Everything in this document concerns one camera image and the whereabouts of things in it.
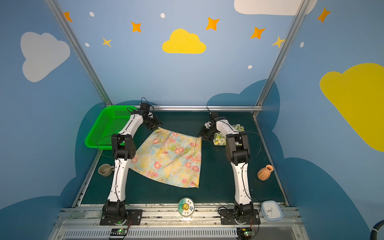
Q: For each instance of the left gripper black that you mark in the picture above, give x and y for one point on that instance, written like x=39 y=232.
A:
x=153 y=121

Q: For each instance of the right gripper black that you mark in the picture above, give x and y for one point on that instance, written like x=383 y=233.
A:
x=206 y=132

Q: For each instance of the lemon print skirt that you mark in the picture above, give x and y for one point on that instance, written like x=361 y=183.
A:
x=220 y=139

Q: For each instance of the pastel floral skirt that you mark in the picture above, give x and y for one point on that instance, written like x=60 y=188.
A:
x=170 y=158

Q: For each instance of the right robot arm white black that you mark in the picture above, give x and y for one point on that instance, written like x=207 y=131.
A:
x=238 y=153

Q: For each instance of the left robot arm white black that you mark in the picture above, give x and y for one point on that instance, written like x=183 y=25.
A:
x=114 y=211

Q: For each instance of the green plastic basket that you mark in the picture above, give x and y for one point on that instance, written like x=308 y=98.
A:
x=110 y=121

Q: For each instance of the grey ceramic mug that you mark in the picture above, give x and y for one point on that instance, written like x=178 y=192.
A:
x=106 y=170

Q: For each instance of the small terracotta cup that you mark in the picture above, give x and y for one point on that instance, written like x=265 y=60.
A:
x=265 y=172

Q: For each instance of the round white green tape dispenser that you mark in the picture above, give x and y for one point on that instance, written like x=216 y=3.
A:
x=186 y=208

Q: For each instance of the white square clock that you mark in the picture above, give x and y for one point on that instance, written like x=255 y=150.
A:
x=271 y=211

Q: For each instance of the right green circuit board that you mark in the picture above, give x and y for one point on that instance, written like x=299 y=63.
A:
x=244 y=234

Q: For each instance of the green circuit board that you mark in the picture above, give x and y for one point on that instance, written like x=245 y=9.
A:
x=118 y=234
x=244 y=234

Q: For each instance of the left green circuit board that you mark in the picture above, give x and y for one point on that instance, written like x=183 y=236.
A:
x=118 y=234

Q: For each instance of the rear aluminium frame bar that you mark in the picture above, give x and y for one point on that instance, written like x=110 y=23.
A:
x=206 y=108

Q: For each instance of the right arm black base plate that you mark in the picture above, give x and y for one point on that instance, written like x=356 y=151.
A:
x=227 y=217

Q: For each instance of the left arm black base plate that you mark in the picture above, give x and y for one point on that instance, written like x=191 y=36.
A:
x=129 y=218

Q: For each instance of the aluminium rail base frame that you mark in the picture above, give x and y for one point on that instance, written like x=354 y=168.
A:
x=163 y=222

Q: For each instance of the left aluminium frame post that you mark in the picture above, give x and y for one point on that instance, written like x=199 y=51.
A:
x=59 y=15

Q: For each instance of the aluminium frame post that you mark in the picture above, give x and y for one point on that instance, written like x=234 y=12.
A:
x=292 y=32
x=59 y=15

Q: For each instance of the right aluminium frame post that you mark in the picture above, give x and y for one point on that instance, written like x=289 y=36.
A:
x=292 y=32

